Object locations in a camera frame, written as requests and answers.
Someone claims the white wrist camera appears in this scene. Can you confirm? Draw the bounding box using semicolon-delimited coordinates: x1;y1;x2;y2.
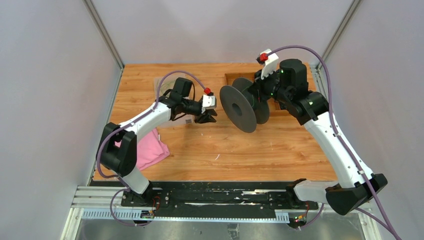
201;87;217;110
256;48;279;80

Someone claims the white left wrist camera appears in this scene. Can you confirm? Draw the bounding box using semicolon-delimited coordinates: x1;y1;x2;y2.
201;87;217;110

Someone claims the aluminium frame post right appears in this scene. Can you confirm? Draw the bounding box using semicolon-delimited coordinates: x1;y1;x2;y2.
312;0;363;99

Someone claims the aluminium frame post left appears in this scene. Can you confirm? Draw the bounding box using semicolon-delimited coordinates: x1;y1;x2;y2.
82;0;125;72

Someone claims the wooden compartment tray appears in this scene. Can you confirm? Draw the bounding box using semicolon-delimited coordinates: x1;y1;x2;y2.
224;72;319;117

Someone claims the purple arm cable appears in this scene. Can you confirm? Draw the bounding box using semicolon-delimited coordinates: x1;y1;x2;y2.
266;45;403;240
96;70;208;228

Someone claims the pink folded cloth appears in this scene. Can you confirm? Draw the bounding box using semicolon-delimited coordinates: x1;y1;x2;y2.
114;128;171;171

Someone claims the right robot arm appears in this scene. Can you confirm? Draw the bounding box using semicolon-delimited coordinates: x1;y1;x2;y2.
249;56;388;216

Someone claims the clear plastic box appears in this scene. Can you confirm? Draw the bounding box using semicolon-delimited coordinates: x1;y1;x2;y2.
153;73;196;128

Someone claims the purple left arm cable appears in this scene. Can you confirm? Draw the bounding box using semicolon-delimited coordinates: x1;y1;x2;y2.
96;70;208;228

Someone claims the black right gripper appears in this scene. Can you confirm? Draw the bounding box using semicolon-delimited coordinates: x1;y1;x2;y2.
247;66;291;104

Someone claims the green wire in box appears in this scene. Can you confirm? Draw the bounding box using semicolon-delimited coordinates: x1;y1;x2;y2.
156;77;180;97

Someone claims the aluminium frame post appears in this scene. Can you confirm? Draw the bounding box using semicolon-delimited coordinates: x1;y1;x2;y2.
82;0;125;72
312;0;363;99

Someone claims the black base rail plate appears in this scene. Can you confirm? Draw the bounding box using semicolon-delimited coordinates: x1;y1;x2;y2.
89;180;324;223

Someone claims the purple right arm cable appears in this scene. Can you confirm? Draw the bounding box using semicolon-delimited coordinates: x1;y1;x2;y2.
266;45;403;240

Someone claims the green wire bundle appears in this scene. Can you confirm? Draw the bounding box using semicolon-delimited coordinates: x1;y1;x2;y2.
246;84;263;110

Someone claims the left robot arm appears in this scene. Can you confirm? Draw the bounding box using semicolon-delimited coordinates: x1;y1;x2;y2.
96;77;217;207

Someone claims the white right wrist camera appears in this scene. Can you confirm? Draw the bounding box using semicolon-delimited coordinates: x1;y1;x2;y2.
256;48;279;80

